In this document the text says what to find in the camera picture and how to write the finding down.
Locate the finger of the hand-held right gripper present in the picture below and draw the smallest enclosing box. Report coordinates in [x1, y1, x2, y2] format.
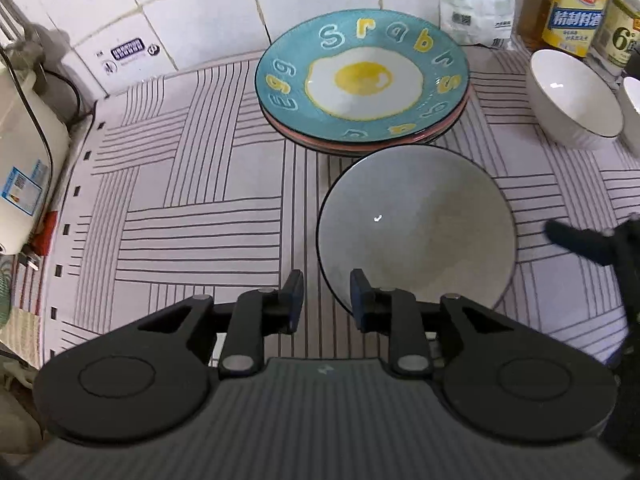
[544, 220, 619, 267]

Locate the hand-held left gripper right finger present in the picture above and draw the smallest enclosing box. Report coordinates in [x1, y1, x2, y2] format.
[350, 268, 547, 379]

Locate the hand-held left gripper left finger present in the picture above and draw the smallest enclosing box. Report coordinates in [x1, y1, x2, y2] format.
[107, 269, 306, 380]

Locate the white bowl with dark rim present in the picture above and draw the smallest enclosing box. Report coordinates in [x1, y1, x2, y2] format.
[620, 76, 640, 156]
[527, 49, 626, 150]
[316, 145, 518, 313]

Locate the pink rabbit print plate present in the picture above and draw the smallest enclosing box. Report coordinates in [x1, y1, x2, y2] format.
[260, 85, 471, 150]

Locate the blue fried egg plate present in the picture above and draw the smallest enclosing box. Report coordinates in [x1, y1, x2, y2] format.
[254, 8, 471, 143]

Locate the striped tablecloth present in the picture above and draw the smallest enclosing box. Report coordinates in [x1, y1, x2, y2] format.
[10, 42, 640, 366]

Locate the clear vinegar bottle yellow cap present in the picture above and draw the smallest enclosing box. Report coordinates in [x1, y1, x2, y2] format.
[585, 0, 640, 83]

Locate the yellow label cooking wine bottle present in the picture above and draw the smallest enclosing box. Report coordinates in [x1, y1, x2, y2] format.
[517, 0, 613, 58]

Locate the white plastic salt bag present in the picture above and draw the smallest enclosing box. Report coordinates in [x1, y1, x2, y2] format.
[436, 0, 518, 51]

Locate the white rice cooker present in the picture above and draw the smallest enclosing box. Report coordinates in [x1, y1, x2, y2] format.
[0, 50, 71, 256]

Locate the hanging metal utensil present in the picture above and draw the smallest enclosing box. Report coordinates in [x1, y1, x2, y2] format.
[0, 0, 68, 56]

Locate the small wall sticker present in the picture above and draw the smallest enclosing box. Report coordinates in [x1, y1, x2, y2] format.
[95, 36, 161, 77]

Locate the black rice cooker cable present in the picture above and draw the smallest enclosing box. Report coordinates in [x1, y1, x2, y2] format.
[0, 45, 98, 171]

